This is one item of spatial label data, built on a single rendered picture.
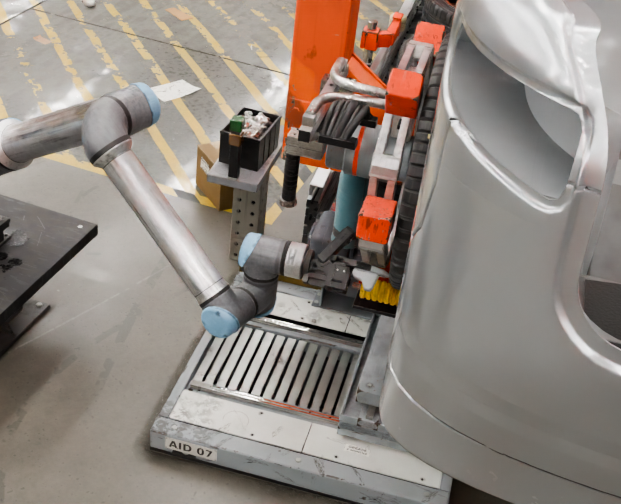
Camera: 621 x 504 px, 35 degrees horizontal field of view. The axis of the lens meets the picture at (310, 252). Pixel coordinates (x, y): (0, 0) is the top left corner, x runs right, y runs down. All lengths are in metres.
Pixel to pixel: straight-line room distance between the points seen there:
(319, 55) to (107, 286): 1.09
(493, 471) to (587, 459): 0.20
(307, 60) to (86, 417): 1.22
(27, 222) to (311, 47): 1.04
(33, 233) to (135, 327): 0.44
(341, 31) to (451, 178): 1.50
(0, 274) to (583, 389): 1.92
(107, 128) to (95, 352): 0.92
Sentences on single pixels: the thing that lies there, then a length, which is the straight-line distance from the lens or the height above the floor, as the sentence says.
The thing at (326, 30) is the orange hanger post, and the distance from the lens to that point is 2.88.
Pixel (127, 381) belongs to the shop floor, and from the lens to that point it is 3.00.
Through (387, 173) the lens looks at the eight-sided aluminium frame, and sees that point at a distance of 2.22.
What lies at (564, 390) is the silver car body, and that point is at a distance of 1.45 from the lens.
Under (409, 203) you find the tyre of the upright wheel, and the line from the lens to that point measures 2.19.
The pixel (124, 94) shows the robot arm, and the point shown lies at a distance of 2.52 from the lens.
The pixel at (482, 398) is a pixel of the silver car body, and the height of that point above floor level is 1.03.
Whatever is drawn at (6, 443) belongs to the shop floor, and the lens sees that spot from 2.85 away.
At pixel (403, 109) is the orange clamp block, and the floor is 1.08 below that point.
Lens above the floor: 2.04
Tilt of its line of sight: 35 degrees down
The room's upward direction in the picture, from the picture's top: 7 degrees clockwise
